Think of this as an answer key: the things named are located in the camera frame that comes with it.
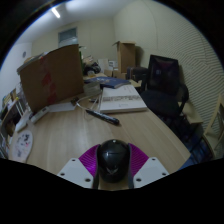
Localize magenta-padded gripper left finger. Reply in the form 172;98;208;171
57;143;101;190

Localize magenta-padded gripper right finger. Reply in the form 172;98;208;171
128;143;170;190

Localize black computer mouse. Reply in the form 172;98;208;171
96;139;132;184

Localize round white printed mouse pad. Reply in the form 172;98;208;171
11;129;34;163

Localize black marker pen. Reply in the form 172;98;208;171
85;109;121;126

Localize white remote control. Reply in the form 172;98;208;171
29;106;51;125

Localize long white flat strip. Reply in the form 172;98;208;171
14;114;34;133

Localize light wooden chair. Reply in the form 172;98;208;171
181;94;224;158

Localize black office chair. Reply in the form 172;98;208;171
139;54;190;131

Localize clear plastic container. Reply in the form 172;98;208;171
83;81;102;98

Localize wooden shelf unit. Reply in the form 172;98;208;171
0;87;29;159

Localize blue book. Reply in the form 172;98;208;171
83;76;132;90

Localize large brown cardboard box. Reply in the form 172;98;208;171
17;43;85;114

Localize tall open cardboard box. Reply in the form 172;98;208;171
112;40;137;74

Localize window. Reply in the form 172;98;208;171
57;27;79;48

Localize ceiling tube light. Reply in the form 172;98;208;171
50;6;62;19

